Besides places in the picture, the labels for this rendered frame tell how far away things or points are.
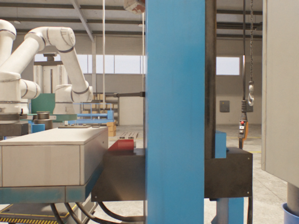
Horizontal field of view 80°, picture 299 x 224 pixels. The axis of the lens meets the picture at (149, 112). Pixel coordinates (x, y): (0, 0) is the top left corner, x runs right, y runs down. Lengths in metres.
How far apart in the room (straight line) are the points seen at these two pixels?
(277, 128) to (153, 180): 0.39
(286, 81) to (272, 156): 0.11
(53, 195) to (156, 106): 0.39
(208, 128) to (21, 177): 0.64
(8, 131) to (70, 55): 0.78
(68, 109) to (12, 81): 1.00
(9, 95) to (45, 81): 1.37
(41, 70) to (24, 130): 1.42
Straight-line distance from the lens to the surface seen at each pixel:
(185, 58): 0.58
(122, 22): 13.35
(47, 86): 2.21
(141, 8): 1.08
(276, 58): 0.33
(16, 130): 0.88
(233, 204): 0.98
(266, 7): 0.38
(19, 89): 0.90
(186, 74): 0.57
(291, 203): 2.16
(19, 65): 1.19
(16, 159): 0.63
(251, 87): 1.77
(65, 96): 1.83
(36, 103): 2.17
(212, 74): 0.77
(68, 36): 1.39
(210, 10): 0.84
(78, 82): 1.65
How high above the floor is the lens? 1.28
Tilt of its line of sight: 1 degrees down
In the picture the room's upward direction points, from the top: straight up
